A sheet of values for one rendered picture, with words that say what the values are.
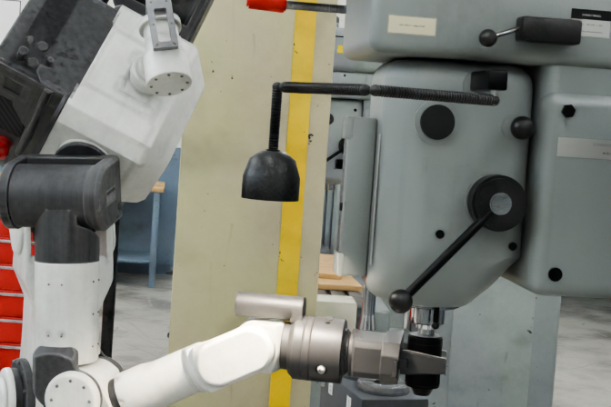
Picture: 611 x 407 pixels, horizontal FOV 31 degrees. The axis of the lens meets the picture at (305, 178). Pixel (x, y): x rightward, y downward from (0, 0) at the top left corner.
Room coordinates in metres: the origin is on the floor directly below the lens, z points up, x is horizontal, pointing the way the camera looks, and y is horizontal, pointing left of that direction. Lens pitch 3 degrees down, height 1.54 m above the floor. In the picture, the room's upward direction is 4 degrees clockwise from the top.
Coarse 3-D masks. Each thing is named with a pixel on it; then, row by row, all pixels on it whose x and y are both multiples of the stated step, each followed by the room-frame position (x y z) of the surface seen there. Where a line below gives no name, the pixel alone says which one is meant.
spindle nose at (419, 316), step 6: (414, 312) 1.48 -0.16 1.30; (420, 312) 1.47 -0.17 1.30; (426, 312) 1.47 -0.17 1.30; (432, 312) 1.47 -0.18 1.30; (444, 312) 1.48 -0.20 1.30; (414, 318) 1.48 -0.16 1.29; (420, 318) 1.47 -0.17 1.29; (426, 318) 1.47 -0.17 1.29; (432, 318) 1.47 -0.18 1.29; (444, 318) 1.48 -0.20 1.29; (426, 324) 1.47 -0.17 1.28
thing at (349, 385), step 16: (336, 384) 1.93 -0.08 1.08; (352, 384) 1.90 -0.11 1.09; (368, 384) 1.85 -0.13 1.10; (384, 384) 1.90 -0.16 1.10; (400, 384) 1.87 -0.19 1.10; (320, 400) 2.01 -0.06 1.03; (336, 400) 1.92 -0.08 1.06; (352, 400) 1.84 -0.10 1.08; (368, 400) 1.81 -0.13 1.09; (384, 400) 1.81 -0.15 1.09; (400, 400) 1.82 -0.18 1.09; (416, 400) 1.83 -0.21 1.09
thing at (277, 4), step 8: (248, 0) 1.55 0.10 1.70; (256, 0) 1.55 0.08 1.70; (264, 0) 1.55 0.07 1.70; (272, 0) 1.55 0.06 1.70; (280, 0) 1.55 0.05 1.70; (248, 8) 1.56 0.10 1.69; (256, 8) 1.55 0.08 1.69; (264, 8) 1.55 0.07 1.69; (272, 8) 1.55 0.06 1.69; (280, 8) 1.55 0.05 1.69; (288, 8) 1.56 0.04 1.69; (296, 8) 1.56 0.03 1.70; (304, 8) 1.56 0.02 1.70; (312, 8) 1.56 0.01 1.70; (320, 8) 1.56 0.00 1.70; (328, 8) 1.57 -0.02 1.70; (336, 8) 1.57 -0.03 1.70; (344, 8) 1.57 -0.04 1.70
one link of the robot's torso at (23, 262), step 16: (16, 240) 1.91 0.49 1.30; (112, 240) 1.97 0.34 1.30; (16, 256) 1.94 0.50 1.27; (32, 256) 1.90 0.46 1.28; (112, 256) 1.96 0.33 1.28; (16, 272) 1.94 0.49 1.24; (32, 272) 1.89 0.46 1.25; (112, 272) 1.96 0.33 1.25; (32, 288) 1.89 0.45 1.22; (32, 304) 1.92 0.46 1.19; (32, 320) 1.93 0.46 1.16; (32, 336) 1.92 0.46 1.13; (32, 352) 1.92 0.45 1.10; (16, 368) 1.94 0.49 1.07; (32, 368) 1.91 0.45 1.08; (16, 384) 1.90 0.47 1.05; (32, 384) 1.90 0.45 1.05; (16, 400) 1.89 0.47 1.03; (32, 400) 1.89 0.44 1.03
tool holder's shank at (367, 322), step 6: (366, 288) 1.96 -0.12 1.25; (366, 294) 1.96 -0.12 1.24; (372, 294) 1.96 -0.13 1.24; (366, 300) 1.96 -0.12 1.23; (372, 300) 1.96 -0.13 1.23; (366, 306) 1.96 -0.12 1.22; (372, 306) 1.96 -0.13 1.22; (366, 312) 1.96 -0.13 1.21; (372, 312) 1.96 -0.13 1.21; (360, 318) 1.97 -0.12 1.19; (366, 318) 1.96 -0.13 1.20; (372, 318) 1.96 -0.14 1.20; (360, 324) 1.96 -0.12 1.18; (366, 324) 1.96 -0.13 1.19; (372, 324) 1.96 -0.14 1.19; (366, 330) 1.96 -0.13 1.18; (372, 330) 1.96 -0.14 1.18
